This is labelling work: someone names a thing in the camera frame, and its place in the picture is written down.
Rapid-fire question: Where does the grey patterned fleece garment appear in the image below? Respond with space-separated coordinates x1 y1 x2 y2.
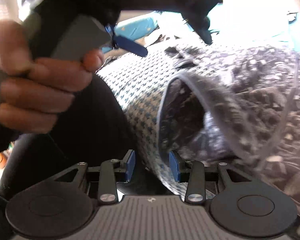
157 46 300 215

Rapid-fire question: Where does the person's left hand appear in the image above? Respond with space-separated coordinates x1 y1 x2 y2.
0 20 104 134

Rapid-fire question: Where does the blue cartoon print pillow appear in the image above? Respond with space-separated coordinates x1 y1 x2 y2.
101 11 162 57

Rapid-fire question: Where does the houndstooth sofa cushion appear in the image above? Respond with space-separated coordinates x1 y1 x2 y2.
96 39 216 201

